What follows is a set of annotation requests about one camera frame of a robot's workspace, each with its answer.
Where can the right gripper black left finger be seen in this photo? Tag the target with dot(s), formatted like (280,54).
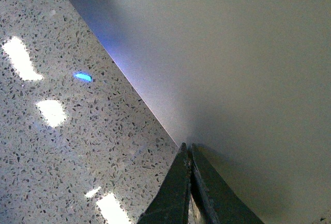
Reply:
(171,203)

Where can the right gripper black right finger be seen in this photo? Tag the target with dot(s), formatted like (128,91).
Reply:
(213,201)

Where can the grey laptop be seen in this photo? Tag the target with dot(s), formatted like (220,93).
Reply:
(249,80)

